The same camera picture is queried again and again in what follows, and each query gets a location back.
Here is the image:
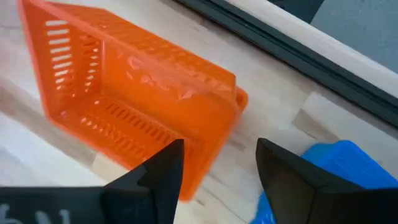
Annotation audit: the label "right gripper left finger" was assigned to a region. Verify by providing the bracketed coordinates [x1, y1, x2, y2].
[102, 138, 185, 224]

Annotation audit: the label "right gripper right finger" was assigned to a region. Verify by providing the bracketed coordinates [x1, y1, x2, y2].
[256, 137, 363, 224]

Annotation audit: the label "blue plastic slotted basket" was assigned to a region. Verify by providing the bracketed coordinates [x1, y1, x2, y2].
[250, 139, 398, 224]

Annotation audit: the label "orange plastic slotted basket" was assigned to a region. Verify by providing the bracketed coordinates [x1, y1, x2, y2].
[17, 0, 249, 202]

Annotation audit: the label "black aluminium frame rail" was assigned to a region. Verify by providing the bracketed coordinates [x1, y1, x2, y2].
[174, 0, 398, 130]

